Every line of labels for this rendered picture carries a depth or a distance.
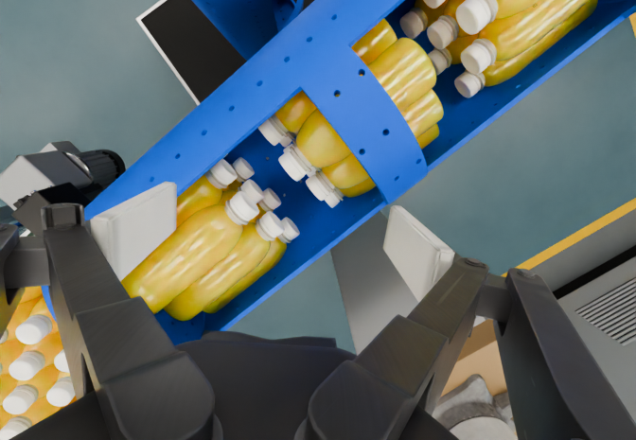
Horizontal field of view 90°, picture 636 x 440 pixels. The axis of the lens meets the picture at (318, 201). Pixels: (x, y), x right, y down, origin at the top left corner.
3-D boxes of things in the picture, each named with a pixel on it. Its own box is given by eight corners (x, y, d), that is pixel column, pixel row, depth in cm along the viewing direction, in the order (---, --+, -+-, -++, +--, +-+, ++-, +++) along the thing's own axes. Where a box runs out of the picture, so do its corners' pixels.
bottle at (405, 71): (441, 95, 39) (324, 189, 41) (409, 78, 44) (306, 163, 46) (423, 44, 34) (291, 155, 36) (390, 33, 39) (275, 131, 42)
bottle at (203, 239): (104, 289, 41) (212, 197, 39) (133, 266, 47) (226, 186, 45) (146, 325, 42) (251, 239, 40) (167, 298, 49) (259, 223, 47)
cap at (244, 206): (222, 204, 40) (234, 196, 40) (230, 198, 44) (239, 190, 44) (244, 227, 41) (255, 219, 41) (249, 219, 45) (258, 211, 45)
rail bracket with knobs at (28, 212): (108, 210, 68) (76, 226, 58) (84, 231, 69) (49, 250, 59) (70, 175, 65) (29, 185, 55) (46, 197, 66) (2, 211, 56)
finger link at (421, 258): (439, 250, 13) (456, 251, 13) (390, 204, 20) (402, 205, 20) (424, 313, 14) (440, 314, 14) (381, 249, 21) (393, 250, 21)
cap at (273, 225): (267, 224, 51) (275, 218, 51) (277, 242, 49) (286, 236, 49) (253, 216, 48) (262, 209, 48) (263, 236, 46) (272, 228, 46)
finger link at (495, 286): (472, 288, 12) (548, 294, 12) (421, 237, 17) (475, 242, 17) (463, 324, 12) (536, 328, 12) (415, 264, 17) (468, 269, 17)
